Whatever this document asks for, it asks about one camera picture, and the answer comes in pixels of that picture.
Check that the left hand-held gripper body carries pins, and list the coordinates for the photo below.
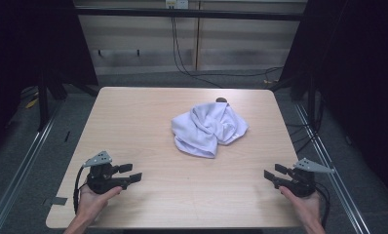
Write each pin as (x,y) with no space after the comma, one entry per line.
(99,178)

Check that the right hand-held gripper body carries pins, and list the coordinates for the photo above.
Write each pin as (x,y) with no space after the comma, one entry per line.
(301,183)

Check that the white printed towel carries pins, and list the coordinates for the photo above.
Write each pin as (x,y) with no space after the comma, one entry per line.
(205,130)

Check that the person's right hand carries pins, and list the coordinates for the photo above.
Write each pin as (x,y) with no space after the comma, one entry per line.
(305,206)

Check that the person's left hand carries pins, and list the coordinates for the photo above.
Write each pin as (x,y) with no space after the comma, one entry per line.
(91,203)

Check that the grey tape piece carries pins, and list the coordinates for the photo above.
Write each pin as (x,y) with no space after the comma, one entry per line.
(59,201)

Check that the small black strip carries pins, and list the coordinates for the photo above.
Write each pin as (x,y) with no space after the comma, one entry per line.
(67,136)

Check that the yellow object on floor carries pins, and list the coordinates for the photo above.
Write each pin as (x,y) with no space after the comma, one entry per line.
(32,103)

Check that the black curtain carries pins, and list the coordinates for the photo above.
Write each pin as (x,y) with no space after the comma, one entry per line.
(26,48)
(361,81)

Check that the aluminium floor rail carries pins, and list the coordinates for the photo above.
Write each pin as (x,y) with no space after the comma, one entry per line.
(19,169)
(331,169)

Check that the black wall peg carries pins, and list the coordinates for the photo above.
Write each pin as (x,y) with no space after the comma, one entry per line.
(99,52)

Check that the black horizontal frame bar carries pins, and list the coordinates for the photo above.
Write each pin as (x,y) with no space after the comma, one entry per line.
(182,13)

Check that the white wall socket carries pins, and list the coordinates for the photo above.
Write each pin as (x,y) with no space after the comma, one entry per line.
(176,4)

